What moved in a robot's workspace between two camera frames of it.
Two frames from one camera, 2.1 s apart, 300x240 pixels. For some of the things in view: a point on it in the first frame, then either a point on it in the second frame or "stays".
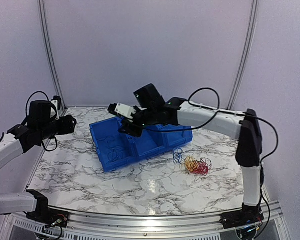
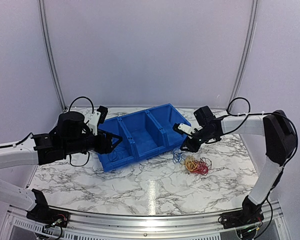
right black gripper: x=131 y=129 → x=193 y=147
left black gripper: x=67 y=127 → x=106 y=148
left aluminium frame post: x=41 y=8 stays
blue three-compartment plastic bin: x=117 y=149 stays
